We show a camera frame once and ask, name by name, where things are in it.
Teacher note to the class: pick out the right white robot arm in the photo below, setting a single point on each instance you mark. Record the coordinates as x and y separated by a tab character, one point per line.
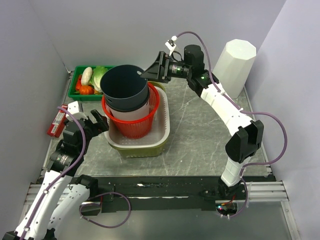
246	134

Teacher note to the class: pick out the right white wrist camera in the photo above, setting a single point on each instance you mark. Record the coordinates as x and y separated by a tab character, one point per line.
171	45

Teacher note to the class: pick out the white perforated rectangular basket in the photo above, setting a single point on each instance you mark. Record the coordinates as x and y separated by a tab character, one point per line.
158	134

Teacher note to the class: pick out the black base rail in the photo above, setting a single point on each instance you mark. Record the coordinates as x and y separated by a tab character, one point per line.
150	193

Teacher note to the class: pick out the toy napa cabbage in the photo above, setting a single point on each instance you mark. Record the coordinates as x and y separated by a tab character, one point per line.
98	73

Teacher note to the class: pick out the olive green rectangular basket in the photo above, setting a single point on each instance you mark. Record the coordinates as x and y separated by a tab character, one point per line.
143	152

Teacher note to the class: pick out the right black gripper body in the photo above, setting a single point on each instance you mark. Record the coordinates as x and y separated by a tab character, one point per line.
175	69

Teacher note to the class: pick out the red rectangular box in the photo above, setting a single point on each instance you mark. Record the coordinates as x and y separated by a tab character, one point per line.
57	125

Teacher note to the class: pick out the orange toy pumpkin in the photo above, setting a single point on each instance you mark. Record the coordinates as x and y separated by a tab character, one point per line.
86	90

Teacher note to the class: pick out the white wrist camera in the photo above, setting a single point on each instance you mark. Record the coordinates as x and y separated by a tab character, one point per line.
171	45
75	108

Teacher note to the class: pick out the white round bucket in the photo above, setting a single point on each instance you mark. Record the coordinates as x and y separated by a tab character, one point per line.
132	113

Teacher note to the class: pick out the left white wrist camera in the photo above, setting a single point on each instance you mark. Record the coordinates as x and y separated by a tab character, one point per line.
75	108

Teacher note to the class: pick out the green plastic tray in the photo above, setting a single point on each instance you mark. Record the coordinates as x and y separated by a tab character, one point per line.
97	96

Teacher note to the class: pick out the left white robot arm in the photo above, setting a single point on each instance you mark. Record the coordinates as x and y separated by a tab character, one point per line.
47	213

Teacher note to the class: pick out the large white faceted container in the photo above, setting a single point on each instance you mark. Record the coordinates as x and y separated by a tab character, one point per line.
234	65

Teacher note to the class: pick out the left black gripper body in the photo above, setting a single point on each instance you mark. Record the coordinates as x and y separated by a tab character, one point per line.
92	129

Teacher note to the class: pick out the red mesh basket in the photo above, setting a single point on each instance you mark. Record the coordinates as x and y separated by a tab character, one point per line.
139	128

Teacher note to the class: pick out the white toy radish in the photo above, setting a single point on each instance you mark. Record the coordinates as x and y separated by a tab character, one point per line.
86	76

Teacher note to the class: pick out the red toy chili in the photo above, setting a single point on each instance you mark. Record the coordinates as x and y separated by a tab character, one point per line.
78	83

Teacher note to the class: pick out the dark grey round bucket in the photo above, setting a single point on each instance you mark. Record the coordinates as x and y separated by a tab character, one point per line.
124	89

